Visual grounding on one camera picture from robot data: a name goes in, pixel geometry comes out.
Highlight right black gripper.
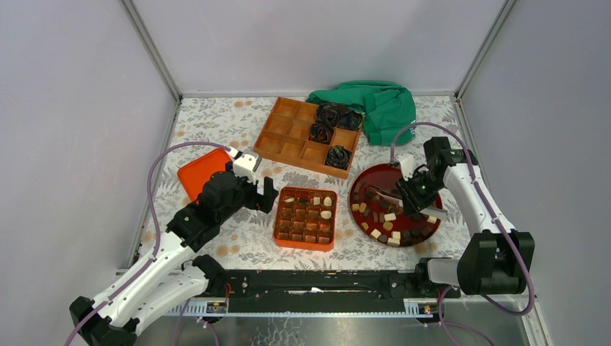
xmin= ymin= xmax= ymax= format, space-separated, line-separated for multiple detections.
xmin=394 ymin=171 xmax=445 ymax=218

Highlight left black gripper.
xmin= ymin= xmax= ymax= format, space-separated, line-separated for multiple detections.
xmin=218 ymin=162 xmax=279 ymax=225

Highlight orange chocolate box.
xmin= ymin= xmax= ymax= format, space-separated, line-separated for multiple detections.
xmin=272 ymin=187 xmax=338 ymax=252

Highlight metal serving tongs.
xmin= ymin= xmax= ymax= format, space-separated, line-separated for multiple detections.
xmin=365 ymin=186 xmax=403 ymax=206

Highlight red round plate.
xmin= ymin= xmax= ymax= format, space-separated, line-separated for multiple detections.
xmin=347 ymin=164 xmax=441 ymax=247

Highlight orange box lid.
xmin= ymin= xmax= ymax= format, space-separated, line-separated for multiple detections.
xmin=177 ymin=148 xmax=231 ymax=201

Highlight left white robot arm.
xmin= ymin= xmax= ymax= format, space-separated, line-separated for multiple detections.
xmin=66 ymin=170 xmax=279 ymax=345

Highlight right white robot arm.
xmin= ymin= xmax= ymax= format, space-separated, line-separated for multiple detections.
xmin=391 ymin=137 xmax=535 ymax=297

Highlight wooden compartment organizer tray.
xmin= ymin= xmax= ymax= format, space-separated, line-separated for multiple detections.
xmin=254 ymin=97 xmax=362 ymax=179

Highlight dark rolled fabric front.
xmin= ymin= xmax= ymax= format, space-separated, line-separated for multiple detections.
xmin=325 ymin=145 xmax=352 ymax=170

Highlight dark rolled fabric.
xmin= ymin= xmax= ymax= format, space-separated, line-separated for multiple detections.
xmin=315 ymin=102 xmax=364 ymax=131
xmin=325 ymin=145 xmax=352 ymax=170
xmin=308 ymin=123 xmax=334 ymax=144

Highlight dark rolled fabric middle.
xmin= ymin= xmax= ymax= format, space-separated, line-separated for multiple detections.
xmin=308 ymin=123 xmax=334 ymax=144

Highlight green cloth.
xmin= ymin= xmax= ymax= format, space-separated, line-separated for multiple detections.
xmin=306 ymin=80 xmax=416 ymax=146

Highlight dark rolled fabric back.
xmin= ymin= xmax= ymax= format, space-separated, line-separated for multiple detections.
xmin=315 ymin=102 xmax=364 ymax=131

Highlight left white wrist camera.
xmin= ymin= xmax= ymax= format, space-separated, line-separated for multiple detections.
xmin=228 ymin=146 xmax=262 ymax=185

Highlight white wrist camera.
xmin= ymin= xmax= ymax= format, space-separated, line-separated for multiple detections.
xmin=391 ymin=154 xmax=416 ymax=181
xmin=228 ymin=146 xmax=262 ymax=185

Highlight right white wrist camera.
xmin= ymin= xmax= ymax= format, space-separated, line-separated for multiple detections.
xmin=391 ymin=154 xmax=416 ymax=181

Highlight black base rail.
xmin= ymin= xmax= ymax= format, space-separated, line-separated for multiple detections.
xmin=195 ymin=270 xmax=444 ymax=316

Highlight aluminium frame rail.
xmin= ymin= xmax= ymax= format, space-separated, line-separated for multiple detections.
xmin=97 ymin=268 xmax=550 ymax=346

